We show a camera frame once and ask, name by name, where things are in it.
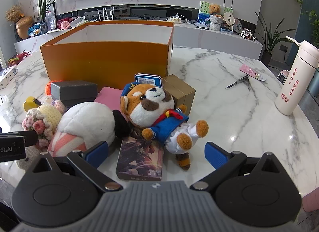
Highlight orange crochet tangerine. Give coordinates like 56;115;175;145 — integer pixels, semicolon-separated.
45;80;55;96

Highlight grey trash bin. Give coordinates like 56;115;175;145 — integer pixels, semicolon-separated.
308;67;319;98

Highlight white charger with cable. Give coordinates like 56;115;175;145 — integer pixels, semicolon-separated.
166;14;190;24

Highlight white tablet device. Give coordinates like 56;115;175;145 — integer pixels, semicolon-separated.
70;16;88;28

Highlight gold vase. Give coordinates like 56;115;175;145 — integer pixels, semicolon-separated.
15;16;34;40

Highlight leafy green plant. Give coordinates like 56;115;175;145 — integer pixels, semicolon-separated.
301;10;319;48

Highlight metal nail clipper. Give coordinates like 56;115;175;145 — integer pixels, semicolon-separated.
225;75;250;89

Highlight illustrated card box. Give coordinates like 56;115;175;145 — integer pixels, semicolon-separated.
116;135;165;182

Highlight red green feather toy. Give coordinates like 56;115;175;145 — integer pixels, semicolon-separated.
6;50;32;67

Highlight pink packet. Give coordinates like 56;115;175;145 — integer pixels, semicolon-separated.
239;64;267;82

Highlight flower painting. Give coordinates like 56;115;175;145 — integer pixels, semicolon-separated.
198;1;234;27

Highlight black photo frame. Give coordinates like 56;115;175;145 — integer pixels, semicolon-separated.
45;2;57;29

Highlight orange cardboard box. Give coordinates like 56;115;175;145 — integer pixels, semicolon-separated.
40;20;175;91

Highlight white marble tv console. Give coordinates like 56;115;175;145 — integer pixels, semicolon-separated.
14;19;264;61

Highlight dried flower bunch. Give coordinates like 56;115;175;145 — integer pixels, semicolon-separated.
5;4;23;23

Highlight round paper fan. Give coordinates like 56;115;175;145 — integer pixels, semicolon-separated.
224;12;236;32

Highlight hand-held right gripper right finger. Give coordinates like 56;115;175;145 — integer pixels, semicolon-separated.
190;142;285;193

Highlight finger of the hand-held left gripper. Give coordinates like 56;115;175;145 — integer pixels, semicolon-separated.
7;130;39;147

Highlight white blue box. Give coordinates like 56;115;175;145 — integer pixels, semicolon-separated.
0;66;18;90

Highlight white thermos bottle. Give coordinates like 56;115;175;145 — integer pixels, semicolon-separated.
274;36;319;116

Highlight white pink striped plush toy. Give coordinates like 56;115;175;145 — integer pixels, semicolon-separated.
47;102;132;158

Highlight cow figurine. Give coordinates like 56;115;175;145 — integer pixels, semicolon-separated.
240;30;259;41

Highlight blue white packet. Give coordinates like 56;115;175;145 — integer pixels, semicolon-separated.
135;73;163;89

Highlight pink folder case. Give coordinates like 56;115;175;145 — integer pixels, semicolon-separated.
94;86;125;111

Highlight red panda sailor plush toy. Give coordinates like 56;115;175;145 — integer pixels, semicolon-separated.
120;82;209;171

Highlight white wifi router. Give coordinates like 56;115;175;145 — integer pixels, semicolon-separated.
97;7;116;22

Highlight dark grey box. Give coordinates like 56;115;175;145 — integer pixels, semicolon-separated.
50;81;98;107

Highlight yellow tape measure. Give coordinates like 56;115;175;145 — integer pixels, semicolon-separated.
23;97;42;112

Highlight blue snack packet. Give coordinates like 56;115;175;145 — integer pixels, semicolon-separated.
27;22;48;36

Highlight pink stool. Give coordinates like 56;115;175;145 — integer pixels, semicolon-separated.
301;188;319;211

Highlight decorative plate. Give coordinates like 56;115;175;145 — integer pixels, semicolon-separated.
233;18;243;34

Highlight white ribbed pots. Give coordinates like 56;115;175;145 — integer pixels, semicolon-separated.
209;14;224;31

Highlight potted long leaf plant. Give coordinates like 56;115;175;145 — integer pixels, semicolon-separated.
254;11;295;67

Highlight gold cardboard box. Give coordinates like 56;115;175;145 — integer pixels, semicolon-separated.
162;74;196;116

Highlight green plant in glass vase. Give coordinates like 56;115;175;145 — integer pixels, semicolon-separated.
36;0;62;22

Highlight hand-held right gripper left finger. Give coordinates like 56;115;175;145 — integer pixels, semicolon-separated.
26;141;123;193

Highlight crochet flower bouquet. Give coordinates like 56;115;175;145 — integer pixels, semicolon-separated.
15;99;66;171

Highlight pink space heater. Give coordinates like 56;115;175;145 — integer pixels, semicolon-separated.
277;70;290;86

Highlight brown teddy bear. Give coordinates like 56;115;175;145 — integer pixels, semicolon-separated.
208;3;223;15

